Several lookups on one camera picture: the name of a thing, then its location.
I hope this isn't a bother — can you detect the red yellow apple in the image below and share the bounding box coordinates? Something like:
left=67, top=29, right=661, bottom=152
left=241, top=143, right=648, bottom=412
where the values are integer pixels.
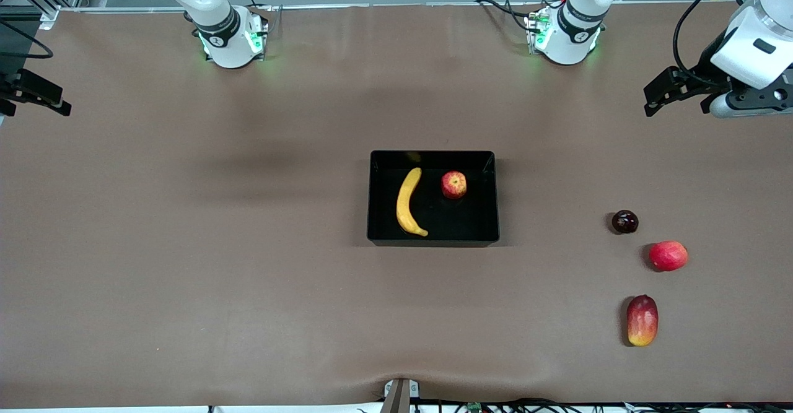
left=440, top=171, right=468, bottom=200

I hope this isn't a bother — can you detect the black plastic box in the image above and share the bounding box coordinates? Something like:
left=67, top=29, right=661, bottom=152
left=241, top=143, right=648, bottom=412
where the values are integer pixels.
left=367, top=150, right=501, bottom=248

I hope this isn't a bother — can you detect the yellow banana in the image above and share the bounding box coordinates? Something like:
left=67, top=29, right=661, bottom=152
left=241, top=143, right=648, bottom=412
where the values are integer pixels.
left=396, top=167, right=429, bottom=238

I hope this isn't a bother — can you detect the dark purple plum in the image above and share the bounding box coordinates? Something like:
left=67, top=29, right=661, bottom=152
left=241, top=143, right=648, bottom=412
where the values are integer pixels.
left=611, top=210, right=639, bottom=235

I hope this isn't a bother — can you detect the red yellow mango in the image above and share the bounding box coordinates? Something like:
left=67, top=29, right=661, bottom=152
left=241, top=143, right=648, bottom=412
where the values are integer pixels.
left=626, top=295, right=659, bottom=347

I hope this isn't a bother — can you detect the brown table mat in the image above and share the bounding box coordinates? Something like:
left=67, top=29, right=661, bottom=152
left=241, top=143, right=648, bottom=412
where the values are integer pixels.
left=0, top=6, right=793, bottom=409

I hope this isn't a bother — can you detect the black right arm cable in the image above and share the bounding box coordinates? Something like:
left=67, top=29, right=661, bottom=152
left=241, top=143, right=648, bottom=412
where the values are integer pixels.
left=0, top=22, right=55, bottom=59

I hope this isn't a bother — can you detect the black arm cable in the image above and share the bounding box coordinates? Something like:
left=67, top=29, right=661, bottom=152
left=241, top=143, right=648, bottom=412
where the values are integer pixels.
left=672, top=0, right=775, bottom=85
left=0, top=22, right=55, bottom=59

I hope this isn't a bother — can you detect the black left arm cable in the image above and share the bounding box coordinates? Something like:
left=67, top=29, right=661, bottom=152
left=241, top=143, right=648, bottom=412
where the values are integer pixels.
left=672, top=0, right=775, bottom=85

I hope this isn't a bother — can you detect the aluminium table edge rail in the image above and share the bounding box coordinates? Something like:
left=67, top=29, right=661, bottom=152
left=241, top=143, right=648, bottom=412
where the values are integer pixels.
left=40, top=1, right=744, bottom=15

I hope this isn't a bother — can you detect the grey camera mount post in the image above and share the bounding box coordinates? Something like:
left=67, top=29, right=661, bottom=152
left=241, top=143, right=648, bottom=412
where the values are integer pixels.
left=380, top=378, right=421, bottom=413

